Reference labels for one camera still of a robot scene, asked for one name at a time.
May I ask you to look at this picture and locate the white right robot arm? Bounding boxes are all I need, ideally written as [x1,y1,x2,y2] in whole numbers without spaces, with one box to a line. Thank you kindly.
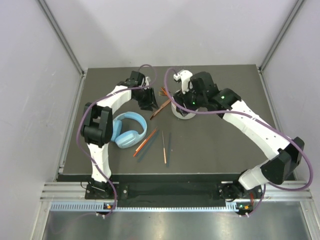
[172,70,305,199]

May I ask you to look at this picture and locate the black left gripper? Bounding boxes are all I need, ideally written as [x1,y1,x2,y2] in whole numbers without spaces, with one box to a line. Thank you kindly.
[133,86,159,111]

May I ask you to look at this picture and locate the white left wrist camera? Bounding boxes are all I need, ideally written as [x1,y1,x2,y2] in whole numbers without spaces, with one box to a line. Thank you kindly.
[145,76,152,86]

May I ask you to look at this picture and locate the aluminium frame rail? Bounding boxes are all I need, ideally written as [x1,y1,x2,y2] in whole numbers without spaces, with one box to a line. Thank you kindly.
[35,0,85,77]

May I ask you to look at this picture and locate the gold fork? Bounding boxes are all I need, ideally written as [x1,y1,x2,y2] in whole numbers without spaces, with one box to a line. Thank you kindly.
[158,87,170,99]

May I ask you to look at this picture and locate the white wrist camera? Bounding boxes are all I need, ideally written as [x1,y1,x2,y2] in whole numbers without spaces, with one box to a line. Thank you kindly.
[173,70,193,94]
[145,76,152,86]

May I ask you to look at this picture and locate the orange chopstick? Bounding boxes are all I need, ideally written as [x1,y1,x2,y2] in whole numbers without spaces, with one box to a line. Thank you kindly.
[133,127,157,157]

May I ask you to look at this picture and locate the white divided round container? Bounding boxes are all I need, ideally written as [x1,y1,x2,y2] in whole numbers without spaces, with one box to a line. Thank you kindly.
[171,102,196,120]

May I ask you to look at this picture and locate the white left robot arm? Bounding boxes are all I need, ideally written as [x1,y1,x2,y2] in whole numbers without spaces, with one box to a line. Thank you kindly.
[77,71,158,199]

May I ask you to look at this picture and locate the silver copper chopstick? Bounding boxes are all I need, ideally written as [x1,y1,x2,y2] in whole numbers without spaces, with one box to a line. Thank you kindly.
[161,131,167,165]

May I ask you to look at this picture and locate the copper utensil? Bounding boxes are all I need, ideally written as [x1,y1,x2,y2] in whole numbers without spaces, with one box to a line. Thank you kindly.
[149,99,171,120]

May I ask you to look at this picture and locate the grey slotted cable duct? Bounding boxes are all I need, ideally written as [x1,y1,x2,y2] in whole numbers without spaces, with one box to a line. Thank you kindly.
[50,201,250,213]

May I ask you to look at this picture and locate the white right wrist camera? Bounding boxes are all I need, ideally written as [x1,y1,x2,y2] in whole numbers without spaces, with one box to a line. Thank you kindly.
[173,70,193,94]

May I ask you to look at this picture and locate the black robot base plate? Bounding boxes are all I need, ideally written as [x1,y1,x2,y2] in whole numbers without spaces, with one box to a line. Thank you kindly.
[85,173,262,207]

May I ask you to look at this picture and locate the dark teal chopstick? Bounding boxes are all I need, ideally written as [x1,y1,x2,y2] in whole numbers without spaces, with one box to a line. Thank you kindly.
[166,132,172,168]
[137,130,160,163]

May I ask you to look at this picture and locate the light blue headphones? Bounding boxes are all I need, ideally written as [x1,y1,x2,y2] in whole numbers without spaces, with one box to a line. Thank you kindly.
[109,111,148,149]

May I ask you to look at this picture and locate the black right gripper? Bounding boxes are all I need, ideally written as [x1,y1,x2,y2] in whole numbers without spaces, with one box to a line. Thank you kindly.
[173,82,207,117]

